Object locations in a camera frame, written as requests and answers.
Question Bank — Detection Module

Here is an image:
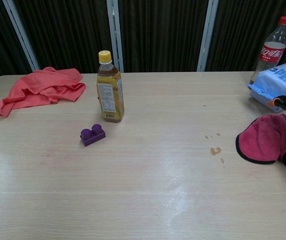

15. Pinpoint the blue white tissue pack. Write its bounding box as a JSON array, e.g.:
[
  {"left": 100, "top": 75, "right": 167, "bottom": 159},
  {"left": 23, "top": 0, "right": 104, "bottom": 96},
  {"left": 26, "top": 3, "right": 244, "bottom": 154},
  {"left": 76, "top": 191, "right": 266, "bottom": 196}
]
[{"left": 247, "top": 58, "right": 286, "bottom": 107}]

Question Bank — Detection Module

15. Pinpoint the grey metal post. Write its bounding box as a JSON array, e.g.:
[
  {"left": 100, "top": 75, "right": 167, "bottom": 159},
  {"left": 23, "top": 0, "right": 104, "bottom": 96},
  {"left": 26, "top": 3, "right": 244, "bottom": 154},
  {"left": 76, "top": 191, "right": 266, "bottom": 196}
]
[
  {"left": 196, "top": 0, "right": 220, "bottom": 73},
  {"left": 106, "top": 0, "right": 124, "bottom": 74},
  {"left": 2, "top": 0, "right": 40, "bottom": 72}
]

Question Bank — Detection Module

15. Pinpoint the red label cola bottle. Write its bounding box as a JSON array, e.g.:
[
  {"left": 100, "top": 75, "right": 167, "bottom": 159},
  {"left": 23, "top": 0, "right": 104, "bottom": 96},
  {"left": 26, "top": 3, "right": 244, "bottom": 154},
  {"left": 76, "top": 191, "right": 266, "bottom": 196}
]
[{"left": 250, "top": 16, "right": 286, "bottom": 85}]

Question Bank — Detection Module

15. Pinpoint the yellow label tea bottle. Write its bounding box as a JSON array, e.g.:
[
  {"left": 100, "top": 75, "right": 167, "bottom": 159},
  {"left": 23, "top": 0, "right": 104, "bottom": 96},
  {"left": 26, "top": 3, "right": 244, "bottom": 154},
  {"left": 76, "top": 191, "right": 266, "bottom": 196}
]
[{"left": 96, "top": 50, "right": 125, "bottom": 124}]

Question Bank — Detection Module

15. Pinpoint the dark pleated curtain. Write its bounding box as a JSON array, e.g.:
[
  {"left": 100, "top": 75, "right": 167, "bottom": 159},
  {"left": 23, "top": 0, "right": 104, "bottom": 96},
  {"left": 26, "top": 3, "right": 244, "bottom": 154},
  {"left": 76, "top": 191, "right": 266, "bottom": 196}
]
[{"left": 0, "top": 0, "right": 286, "bottom": 86}]

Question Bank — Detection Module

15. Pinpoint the coral red crumpled cloth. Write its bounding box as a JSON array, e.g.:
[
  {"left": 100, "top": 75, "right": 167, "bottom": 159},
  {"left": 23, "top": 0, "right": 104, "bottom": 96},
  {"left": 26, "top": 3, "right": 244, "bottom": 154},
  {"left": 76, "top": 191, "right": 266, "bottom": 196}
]
[{"left": 0, "top": 66, "right": 86, "bottom": 118}]

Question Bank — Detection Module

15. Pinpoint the purple toy building block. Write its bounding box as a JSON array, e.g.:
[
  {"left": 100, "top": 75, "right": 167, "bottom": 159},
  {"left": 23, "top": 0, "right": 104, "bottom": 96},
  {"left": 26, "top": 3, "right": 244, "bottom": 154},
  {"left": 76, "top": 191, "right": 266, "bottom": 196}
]
[{"left": 79, "top": 123, "right": 106, "bottom": 147}]

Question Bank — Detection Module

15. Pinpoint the pink cloth with black trim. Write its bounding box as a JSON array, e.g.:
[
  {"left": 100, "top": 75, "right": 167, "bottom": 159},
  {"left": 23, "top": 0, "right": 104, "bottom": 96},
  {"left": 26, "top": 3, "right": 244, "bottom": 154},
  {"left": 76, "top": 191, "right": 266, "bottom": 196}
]
[{"left": 235, "top": 113, "right": 286, "bottom": 165}]

